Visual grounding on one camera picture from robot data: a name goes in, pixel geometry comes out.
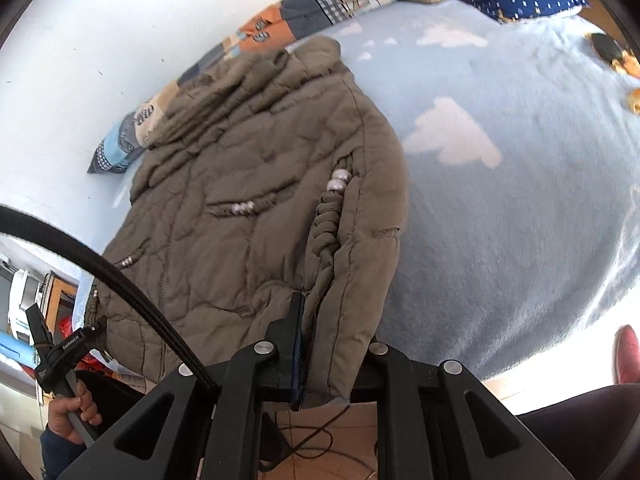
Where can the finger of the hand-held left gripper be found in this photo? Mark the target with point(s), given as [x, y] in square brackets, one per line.
[36, 322]

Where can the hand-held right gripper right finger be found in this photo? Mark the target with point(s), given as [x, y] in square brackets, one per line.
[385, 370]

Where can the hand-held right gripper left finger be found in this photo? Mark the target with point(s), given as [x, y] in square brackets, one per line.
[298, 360]

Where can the brown quilted jacket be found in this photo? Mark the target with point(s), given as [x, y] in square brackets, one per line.
[240, 185]

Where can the person's left forearm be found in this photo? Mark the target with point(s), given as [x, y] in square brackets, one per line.
[55, 455]

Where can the person's left hand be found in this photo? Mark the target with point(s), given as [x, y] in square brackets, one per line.
[65, 410]

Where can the white appliance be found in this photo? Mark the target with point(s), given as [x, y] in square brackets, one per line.
[20, 295]

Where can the red plastic bag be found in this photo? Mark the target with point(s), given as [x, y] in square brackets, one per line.
[67, 329]

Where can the light blue tube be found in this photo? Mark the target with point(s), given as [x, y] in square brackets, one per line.
[15, 350]

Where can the wooden shelf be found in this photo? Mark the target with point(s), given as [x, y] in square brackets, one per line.
[60, 295]

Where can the person's right leg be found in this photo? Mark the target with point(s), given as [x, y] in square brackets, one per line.
[585, 425]

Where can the blue cloud bedsheet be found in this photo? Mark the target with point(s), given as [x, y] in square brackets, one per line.
[525, 185]

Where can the red slipper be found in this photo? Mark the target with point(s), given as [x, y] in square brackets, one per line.
[627, 355]

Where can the patchwork blanket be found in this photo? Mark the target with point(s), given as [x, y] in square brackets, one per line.
[300, 10]

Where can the orange cloth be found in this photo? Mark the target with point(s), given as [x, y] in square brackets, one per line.
[632, 102]

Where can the yellow cloth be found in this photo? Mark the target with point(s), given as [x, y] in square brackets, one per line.
[631, 65]

